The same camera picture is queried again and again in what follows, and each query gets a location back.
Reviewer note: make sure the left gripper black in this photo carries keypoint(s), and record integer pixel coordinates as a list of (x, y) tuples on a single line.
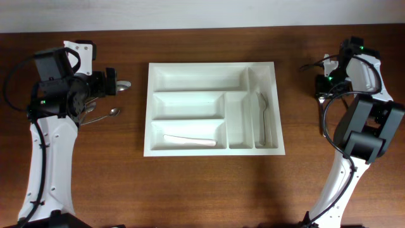
[(104, 88)]

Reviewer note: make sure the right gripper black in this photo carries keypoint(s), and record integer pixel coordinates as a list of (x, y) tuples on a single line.
[(322, 90)]

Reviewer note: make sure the steel fork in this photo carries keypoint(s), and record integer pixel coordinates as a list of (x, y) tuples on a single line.
[(263, 104), (321, 101)]

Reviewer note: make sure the white plastic knife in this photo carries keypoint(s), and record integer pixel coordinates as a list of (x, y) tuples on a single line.
[(187, 140)]

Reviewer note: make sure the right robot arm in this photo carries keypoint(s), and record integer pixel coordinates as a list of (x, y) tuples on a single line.
[(362, 135)]

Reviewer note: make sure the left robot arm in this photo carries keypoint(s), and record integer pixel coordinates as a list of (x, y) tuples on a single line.
[(67, 82)]

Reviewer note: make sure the large steel spoon near tray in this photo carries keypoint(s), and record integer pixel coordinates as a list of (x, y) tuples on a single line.
[(123, 85)]

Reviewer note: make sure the small steel teaspoon left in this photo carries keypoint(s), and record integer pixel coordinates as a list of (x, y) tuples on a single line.
[(89, 108)]

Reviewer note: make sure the small steel teaspoon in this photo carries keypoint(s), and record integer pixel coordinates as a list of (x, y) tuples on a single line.
[(113, 113), (89, 108)]

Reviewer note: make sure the small steel teaspoon right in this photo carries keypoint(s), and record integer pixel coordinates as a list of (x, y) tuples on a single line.
[(113, 113)]

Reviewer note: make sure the white plastic cutlery tray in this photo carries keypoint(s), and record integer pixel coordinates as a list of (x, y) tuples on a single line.
[(212, 101)]

